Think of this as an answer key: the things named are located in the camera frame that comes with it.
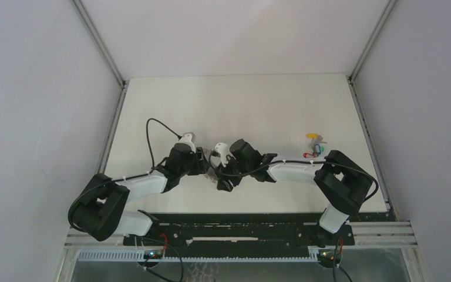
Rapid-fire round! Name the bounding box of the green circuit board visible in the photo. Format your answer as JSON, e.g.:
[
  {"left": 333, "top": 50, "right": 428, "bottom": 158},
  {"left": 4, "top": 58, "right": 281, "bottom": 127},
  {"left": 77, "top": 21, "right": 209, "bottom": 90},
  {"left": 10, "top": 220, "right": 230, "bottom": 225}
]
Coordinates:
[
  {"left": 143, "top": 250, "right": 164, "bottom": 260},
  {"left": 317, "top": 250, "right": 342, "bottom": 261}
]

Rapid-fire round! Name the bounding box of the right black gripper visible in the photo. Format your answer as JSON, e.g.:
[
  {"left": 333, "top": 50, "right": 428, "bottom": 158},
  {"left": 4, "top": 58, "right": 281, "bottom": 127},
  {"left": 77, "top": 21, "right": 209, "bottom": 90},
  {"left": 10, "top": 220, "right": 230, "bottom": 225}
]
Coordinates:
[{"left": 214, "top": 153, "right": 252, "bottom": 192}]

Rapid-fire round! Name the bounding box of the left green circuit board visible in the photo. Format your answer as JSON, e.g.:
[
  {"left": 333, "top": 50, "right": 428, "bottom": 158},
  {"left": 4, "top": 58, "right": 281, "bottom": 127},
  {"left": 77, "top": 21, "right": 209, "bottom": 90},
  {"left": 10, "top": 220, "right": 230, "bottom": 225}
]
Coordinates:
[{"left": 143, "top": 250, "right": 164, "bottom": 260}]

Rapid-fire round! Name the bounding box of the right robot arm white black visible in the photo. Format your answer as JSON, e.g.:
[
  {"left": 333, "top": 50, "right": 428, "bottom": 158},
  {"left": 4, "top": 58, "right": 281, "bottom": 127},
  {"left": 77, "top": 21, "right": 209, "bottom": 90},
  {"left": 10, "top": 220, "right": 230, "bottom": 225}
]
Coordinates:
[{"left": 210, "top": 139, "right": 379, "bottom": 244}]

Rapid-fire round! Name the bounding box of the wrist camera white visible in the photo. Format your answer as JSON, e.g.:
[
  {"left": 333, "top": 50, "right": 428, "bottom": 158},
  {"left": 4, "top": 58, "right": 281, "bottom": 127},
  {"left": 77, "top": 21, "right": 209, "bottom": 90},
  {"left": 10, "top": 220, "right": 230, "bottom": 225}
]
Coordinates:
[
  {"left": 179, "top": 132, "right": 196, "bottom": 153},
  {"left": 214, "top": 143, "right": 230, "bottom": 166}
]

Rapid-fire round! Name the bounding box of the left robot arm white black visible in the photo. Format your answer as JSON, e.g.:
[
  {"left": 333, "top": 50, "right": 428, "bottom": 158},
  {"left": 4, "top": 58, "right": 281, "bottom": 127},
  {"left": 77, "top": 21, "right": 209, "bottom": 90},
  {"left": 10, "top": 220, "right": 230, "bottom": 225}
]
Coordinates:
[{"left": 67, "top": 142, "right": 208, "bottom": 245}]

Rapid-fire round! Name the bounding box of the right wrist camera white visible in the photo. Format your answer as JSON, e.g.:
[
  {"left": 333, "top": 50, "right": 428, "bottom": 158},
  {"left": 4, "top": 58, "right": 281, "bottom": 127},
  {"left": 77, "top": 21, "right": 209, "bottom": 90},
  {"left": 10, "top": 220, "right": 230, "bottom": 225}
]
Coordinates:
[{"left": 214, "top": 143, "right": 230, "bottom": 166}]

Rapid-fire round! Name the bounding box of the aluminium frame post right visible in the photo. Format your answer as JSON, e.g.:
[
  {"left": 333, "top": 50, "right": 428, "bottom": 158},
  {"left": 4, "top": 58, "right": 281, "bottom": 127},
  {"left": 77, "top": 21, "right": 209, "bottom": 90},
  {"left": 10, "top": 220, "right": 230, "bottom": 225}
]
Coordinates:
[{"left": 347, "top": 1, "right": 400, "bottom": 213}]

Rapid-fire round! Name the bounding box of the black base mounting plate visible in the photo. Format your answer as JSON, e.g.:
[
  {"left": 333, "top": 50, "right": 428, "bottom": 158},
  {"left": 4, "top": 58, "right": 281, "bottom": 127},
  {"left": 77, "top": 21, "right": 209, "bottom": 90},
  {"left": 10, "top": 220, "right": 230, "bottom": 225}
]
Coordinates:
[{"left": 122, "top": 211, "right": 355, "bottom": 249}]

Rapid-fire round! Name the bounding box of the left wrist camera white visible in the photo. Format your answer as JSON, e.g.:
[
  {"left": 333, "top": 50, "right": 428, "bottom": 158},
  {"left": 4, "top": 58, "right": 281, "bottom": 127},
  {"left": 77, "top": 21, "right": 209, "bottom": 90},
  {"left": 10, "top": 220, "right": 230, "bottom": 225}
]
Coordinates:
[{"left": 179, "top": 132, "right": 196, "bottom": 153}]

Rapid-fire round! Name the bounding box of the right green circuit board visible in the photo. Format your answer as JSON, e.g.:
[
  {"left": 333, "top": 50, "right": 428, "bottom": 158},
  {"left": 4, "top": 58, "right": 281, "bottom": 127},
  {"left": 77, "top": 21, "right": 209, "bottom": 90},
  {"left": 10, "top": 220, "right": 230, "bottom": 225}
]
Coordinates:
[{"left": 317, "top": 250, "right": 342, "bottom": 261}]

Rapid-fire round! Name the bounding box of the aluminium frame post left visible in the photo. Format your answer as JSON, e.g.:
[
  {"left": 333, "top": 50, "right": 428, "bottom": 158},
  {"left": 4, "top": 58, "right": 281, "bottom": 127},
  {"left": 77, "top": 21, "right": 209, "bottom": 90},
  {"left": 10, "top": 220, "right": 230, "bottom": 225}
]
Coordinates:
[{"left": 69, "top": 0, "right": 129, "bottom": 174}]

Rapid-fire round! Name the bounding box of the aluminium frame post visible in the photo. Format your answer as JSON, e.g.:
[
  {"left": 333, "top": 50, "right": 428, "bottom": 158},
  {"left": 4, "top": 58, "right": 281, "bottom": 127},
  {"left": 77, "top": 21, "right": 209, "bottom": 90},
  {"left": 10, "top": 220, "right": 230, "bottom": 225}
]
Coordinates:
[
  {"left": 69, "top": 0, "right": 129, "bottom": 174},
  {"left": 347, "top": 1, "right": 400, "bottom": 213}
]

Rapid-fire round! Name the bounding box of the white slotted cable duct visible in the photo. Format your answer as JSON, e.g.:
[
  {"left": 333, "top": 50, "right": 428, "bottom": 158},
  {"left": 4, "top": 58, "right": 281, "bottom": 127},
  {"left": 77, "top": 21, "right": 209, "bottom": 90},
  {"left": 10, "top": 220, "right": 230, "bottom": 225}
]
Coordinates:
[{"left": 76, "top": 250, "right": 321, "bottom": 263}]

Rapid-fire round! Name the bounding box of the left black camera cable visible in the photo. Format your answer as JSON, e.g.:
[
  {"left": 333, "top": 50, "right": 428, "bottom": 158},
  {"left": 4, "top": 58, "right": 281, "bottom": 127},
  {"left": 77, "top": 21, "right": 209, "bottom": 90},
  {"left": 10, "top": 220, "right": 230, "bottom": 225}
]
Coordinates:
[{"left": 146, "top": 118, "right": 183, "bottom": 170}]

